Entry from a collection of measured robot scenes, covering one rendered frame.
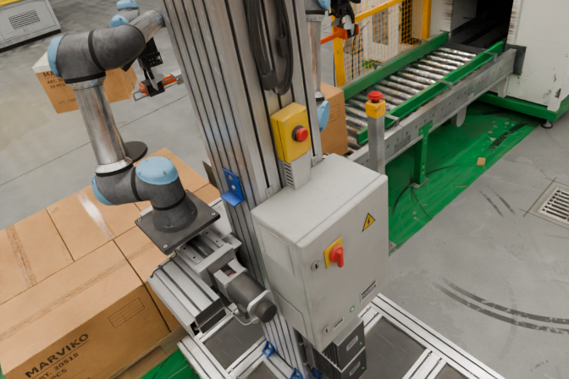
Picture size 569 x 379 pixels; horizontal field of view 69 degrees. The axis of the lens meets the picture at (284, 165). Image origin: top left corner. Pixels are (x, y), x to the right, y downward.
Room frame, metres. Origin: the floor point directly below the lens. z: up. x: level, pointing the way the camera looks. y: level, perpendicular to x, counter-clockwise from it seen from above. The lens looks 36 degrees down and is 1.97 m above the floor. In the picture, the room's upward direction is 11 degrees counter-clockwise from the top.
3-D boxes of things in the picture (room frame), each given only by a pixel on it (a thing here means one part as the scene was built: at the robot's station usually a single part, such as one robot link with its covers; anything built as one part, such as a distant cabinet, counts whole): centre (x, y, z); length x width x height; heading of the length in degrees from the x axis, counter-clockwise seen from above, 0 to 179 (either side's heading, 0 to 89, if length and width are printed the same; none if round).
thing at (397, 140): (2.19, -0.88, 0.50); 2.31 x 0.05 x 0.19; 123
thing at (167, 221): (1.11, 0.40, 1.09); 0.15 x 0.15 x 0.10
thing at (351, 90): (2.88, -0.85, 0.60); 1.60 x 0.10 x 0.09; 123
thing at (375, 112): (1.71, -0.48, 0.50); 0.07 x 0.07 x 1.00; 33
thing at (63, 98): (3.36, 1.43, 0.82); 0.60 x 0.40 x 0.40; 92
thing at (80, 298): (1.70, 1.00, 0.34); 1.20 x 1.00 x 0.40; 123
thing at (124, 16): (1.62, 0.47, 1.58); 0.11 x 0.11 x 0.08; 85
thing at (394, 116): (2.43, -1.14, 0.60); 1.60 x 0.10 x 0.09; 123
